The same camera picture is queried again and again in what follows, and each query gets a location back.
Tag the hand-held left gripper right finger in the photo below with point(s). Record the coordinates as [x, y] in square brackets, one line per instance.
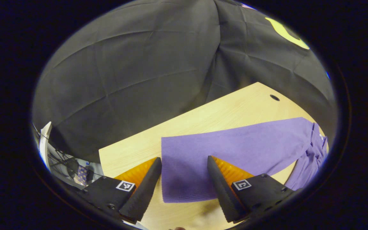
[222, 191]

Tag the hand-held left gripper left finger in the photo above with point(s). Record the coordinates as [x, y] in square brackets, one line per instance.
[144, 191]

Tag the purple shirt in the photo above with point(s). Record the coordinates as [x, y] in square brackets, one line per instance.
[235, 147]

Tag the black metal stand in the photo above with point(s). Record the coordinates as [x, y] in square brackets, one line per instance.
[69, 164]

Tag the white panel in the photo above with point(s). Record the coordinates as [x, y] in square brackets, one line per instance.
[45, 140]

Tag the black backdrop cloth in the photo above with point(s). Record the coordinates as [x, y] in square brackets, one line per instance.
[123, 64]

